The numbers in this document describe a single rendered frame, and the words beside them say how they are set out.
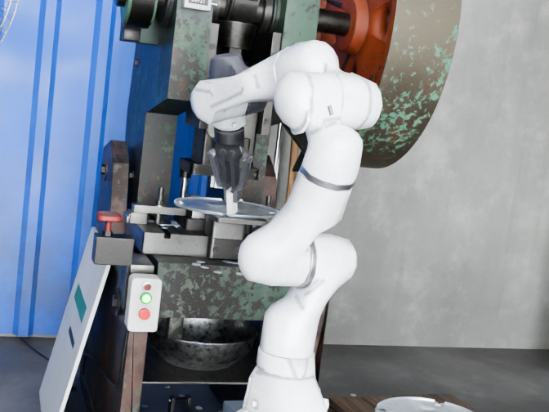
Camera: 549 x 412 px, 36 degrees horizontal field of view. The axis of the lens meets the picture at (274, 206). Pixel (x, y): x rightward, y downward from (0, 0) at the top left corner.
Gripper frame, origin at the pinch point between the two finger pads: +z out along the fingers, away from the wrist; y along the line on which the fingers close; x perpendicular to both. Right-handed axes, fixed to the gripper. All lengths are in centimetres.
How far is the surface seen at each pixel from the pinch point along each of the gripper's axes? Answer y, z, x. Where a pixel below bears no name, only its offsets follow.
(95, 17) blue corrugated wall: -113, -19, 95
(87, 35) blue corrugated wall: -115, -12, 91
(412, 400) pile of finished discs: 50, 49, 4
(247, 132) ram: -7.0, -10.5, 22.7
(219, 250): -4.8, 15.6, 0.7
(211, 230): -7.7, 10.8, 1.7
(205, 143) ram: -15.5, -8.8, 13.7
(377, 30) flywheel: 20, -35, 51
